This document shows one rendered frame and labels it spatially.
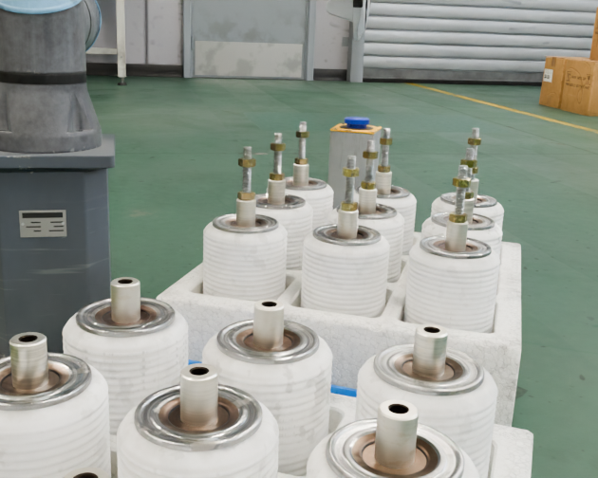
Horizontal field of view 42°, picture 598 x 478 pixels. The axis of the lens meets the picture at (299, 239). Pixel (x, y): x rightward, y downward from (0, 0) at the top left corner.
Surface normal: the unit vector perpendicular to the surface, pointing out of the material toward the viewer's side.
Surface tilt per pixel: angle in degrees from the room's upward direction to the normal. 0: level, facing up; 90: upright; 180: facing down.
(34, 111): 73
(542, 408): 0
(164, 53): 90
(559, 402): 0
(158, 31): 90
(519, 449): 0
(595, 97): 90
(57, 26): 90
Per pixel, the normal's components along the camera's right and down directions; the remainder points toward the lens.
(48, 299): 0.22, 0.28
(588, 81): -0.98, 0.02
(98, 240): 0.84, 0.18
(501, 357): -0.26, 0.26
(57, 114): 0.52, -0.04
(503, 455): 0.04, -0.96
